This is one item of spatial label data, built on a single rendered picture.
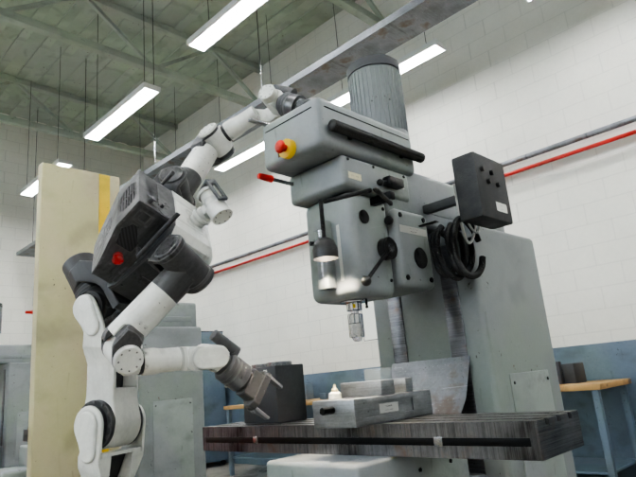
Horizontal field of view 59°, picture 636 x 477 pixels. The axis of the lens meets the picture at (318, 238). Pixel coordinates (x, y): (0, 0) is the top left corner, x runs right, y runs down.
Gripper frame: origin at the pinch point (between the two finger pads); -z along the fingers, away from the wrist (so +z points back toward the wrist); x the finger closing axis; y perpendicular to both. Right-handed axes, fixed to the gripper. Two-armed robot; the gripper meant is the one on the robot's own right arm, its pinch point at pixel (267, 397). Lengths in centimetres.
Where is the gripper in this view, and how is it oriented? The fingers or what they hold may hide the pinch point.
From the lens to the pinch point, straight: 179.2
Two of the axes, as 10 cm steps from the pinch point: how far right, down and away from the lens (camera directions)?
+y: -6.6, 2.7, 7.0
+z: -6.7, -6.4, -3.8
